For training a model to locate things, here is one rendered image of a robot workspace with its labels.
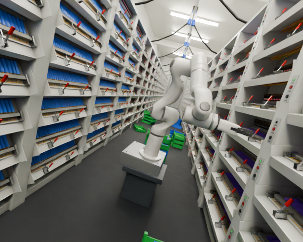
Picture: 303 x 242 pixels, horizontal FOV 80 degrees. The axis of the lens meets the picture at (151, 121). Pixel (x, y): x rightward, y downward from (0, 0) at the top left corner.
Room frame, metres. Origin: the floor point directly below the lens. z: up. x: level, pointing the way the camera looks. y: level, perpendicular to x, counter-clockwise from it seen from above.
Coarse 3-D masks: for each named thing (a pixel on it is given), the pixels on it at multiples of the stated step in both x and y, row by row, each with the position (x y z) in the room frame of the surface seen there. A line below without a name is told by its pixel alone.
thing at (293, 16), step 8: (296, 8) 1.11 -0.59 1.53; (280, 16) 1.27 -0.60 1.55; (288, 16) 1.18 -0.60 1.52; (296, 16) 1.25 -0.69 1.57; (264, 24) 1.50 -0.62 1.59; (272, 24) 1.36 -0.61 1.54; (280, 24) 1.38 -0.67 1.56; (288, 24) 1.38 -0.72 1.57; (296, 24) 1.33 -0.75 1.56; (264, 32) 1.48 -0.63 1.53; (280, 32) 1.46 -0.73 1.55; (288, 32) 1.45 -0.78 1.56
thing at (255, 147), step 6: (240, 126) 1.49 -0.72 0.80; (246, 126) 1.49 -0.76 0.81; (234, 138) 1.30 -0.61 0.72; (240, 138) 1.18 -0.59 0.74; (246, 138) 1.15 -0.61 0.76; (246, 144) 1.08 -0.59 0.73; (252, 144) 1.00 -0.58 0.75; (258, 144) 1.01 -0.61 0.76; (252, 150) 0.99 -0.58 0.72; (258, 150) 0.92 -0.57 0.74
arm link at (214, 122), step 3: (213, 114) 0.86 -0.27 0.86; (216, 114) 0.87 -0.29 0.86; (213, 117) 0.84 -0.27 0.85; (216, 117) 0.85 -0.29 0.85; (213, 120) 0.84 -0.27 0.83; (216, 120) 0.84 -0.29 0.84; (213, 123) 0.84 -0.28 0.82; (216, 123) 0.84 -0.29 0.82; (210, 126) 0.84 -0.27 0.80; (213, 126) 0.84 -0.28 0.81; (207, 129) 0.87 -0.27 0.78; (210, 129) 0.85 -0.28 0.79; (213, 129) 0.85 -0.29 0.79
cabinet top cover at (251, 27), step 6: (288, 0) 1.49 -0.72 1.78; (294, 0) 1.47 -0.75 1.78; (300, 0) 1.45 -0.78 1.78; (264, 6) 1.67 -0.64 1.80; (258, 12) 1.77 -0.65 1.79; (264, 12) 1.72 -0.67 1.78; (252, 18) 1.90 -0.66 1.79; (258, 18) 1.84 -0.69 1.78; (246, 24) 2.05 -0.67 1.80; (252, 24) 1.98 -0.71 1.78; (258, 24) 1.95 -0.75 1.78; (246, 30) 2.14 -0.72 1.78; (252, 30) 2.10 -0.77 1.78
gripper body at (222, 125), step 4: (220, 120) 0.84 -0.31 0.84; (224, 120) 0.86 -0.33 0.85; (220, 124) 0.83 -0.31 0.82; (224, 124) 0.83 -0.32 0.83; (228, 124) 0.82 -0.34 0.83; (232, 124) 0.82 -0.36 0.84; (236, 124) 0.85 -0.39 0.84; (216, 128) 0.84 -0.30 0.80; (220, 128) 0.83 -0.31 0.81; (224, 128) 0.82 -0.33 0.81; (228, 128) 0.82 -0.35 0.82; (236, 128) 0.84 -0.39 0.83; (228, 132) 0.82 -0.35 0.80; (232, 132) 0.82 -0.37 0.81
